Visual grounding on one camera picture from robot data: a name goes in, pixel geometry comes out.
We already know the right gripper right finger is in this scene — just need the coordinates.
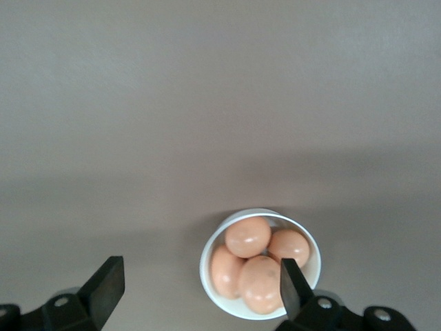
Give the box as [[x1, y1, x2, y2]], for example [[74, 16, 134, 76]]
[[275, 257, 414, 331]]

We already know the brown egg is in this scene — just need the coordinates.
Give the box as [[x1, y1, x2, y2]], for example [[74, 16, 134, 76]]
[[267, 229, 311, 270], [237, 254, 287, 315], [225, 216, 272, 259], [209, 244, 247, 300]]

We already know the white round bowl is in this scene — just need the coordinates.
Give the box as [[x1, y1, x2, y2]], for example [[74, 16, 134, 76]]
[[199, 207, 323, 320]]

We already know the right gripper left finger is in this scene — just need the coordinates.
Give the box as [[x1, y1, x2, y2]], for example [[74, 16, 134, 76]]
[[0, 255, 125, 331]]

